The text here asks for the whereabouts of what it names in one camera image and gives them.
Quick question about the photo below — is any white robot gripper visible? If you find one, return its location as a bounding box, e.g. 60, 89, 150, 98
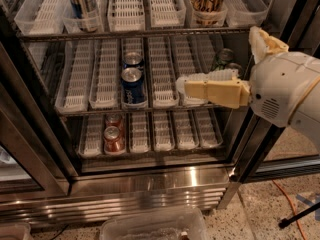
176, 26, 320, 127

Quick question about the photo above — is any stainless steel fridge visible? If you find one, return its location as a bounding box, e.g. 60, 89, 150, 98
0, 0, 319, 227

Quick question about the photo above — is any rear red soda can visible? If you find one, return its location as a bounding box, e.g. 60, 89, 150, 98
105, 114, 124, 130

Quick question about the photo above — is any shelf clear tray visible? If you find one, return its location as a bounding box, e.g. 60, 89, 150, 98
224, 0, 268, 27
148, 0, 186, 28
14, 0, 67, 36
107, 0, 145, 32

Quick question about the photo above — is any front blue soda can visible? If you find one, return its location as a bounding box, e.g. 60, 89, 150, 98
121, 67, 145, 104

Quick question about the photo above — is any rear blue soda can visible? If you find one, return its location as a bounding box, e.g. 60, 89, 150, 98
123, 52, 144, 70

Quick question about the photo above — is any top shelf rightmost clear tray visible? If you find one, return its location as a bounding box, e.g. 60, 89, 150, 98
224, 0, 268, 27

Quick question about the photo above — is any front red soda can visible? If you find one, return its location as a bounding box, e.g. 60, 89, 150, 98
104, 126, 125, 153

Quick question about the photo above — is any bottom shelf leftmost tray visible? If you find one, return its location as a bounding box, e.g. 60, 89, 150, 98
78, 115, 103, 159

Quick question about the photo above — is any top shelf tray under tall can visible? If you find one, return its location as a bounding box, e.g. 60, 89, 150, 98
62, 0, 104, 33

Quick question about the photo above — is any orange cable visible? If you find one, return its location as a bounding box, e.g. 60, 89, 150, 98
271, 179, 308, 240

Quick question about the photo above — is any orange soda can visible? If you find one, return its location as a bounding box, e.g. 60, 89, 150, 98
190, 0, 225, 26

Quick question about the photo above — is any middle shelf green can tray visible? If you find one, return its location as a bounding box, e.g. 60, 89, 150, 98
196, 34, 224, 73

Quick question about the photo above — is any bottom shelf rightmost tray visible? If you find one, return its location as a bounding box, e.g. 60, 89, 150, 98
194, 108, 222, 148

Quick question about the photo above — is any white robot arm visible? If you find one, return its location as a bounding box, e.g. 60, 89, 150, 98
176, 26, 320, 149

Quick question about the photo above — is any tall silver blue can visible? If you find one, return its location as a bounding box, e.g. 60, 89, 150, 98
70, 0, 100, 32

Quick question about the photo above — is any middle shelf blue can tray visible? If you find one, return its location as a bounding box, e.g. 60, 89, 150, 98
120, 38, 147, 109

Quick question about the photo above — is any green soda can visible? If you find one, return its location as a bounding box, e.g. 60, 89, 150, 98
211, 48, 234, 71
225, 63, 244, 78

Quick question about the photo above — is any blue soda can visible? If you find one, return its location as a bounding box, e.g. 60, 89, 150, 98
123, 52, 144, 70
121, 67, 145, 104

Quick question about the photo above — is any red soda can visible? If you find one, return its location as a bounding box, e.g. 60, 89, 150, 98
104, 126, 125, 153
105, 114, 124, 130

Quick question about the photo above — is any top shelf clear tray leftmost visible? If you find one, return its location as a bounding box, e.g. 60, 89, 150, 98
14, 0, 67, 36

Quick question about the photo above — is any bottom shelf red can tray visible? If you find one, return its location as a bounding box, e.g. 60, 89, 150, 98
103, 114, 126, 155

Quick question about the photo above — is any clear plastic floor bin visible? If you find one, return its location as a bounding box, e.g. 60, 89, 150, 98
99, 207, 209, 240

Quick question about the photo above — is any rear green soda can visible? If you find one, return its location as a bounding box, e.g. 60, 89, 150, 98
211, 48, 234, 71

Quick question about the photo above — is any middle shelf leftmost tray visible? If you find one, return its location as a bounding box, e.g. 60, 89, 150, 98
55, 40, 94, 114

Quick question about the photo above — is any small clear container corner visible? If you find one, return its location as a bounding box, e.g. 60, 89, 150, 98
0, 223, 34, 240

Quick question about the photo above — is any front green soda can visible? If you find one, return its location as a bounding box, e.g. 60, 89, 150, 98
225, 63, 244, 78

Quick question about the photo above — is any black stand leg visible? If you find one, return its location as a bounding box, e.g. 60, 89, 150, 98
278, 202, 320, 229

